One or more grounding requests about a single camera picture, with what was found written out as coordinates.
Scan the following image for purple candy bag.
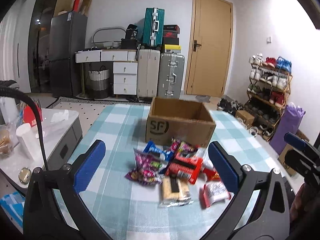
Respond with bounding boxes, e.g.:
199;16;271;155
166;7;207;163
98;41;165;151
125;148;168;186

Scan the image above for blue Oreo cookie packet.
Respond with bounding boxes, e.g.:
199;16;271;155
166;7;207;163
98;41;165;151
143;141;174;161

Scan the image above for person right hand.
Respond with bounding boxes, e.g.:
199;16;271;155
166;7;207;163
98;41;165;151
290;183;319;239

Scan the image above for small cardboard box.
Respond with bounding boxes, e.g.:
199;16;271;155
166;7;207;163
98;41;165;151
235;110;255;126

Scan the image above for wooden shoe rack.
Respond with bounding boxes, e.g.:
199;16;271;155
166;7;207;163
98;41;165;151
244;53;292;141

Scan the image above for red white snack packet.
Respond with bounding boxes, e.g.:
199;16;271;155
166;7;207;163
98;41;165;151
200;181;231;208

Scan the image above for teal checked tablecloth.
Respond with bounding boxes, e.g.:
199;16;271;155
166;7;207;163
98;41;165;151
53;103;278;240

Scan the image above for white side cabinet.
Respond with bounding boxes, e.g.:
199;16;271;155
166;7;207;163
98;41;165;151
0;107;83;196

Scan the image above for white cup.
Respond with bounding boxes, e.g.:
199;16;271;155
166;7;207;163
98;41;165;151
16;123;41;161

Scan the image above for cracker sandwich packet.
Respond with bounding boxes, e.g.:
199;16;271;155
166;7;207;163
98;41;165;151
160;177;193;207

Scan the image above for red paper box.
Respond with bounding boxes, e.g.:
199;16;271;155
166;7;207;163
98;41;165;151
22;104;43;127

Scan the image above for brown SF cardboard box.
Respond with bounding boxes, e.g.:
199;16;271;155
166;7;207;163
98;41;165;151
145;97;216;148

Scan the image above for wooden door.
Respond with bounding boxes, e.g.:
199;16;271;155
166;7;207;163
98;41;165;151
184;0;233;97

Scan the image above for silver suitcase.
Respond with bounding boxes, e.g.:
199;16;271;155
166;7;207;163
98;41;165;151
157;53;185;99

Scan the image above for woven laundry basket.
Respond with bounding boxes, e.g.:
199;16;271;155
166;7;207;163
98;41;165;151
88;66;110;99

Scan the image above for stacked shoe boxes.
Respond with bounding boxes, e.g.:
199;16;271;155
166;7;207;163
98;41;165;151
162;24;181;54

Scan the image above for beige suitcase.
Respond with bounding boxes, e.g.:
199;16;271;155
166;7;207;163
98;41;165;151
137;49;160;98

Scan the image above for white drawer desk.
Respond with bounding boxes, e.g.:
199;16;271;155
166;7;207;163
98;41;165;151
75;49;138;96

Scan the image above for teal suitcase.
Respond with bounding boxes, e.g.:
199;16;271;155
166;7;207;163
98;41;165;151
142;8;165;48

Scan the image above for black refrigerator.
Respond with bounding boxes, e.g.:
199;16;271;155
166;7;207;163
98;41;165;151
49;11;87;97

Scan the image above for black cable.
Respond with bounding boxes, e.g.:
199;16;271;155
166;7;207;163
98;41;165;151
0;86;49;172

